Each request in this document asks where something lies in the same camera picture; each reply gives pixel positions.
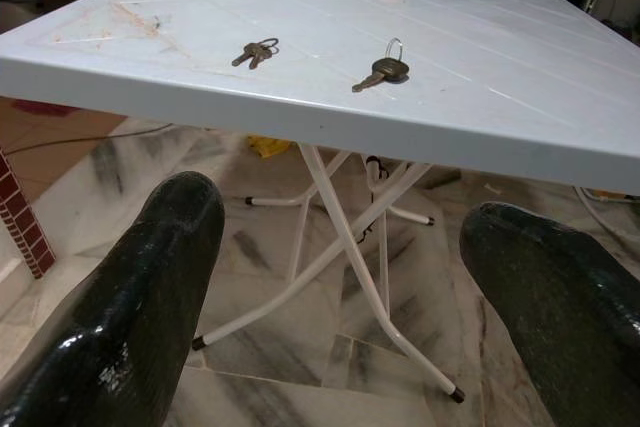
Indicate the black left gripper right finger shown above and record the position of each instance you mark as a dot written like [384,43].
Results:
[565,307]

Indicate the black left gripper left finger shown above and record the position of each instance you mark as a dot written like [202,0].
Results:
[125,307]

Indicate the red brick-tile pillar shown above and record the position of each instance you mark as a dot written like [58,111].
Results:
[25,227]

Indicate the yellow plastic bag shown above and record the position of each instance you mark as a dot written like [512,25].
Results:
[267,147]

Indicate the white metal table leg frame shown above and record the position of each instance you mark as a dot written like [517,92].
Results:
[272,201]

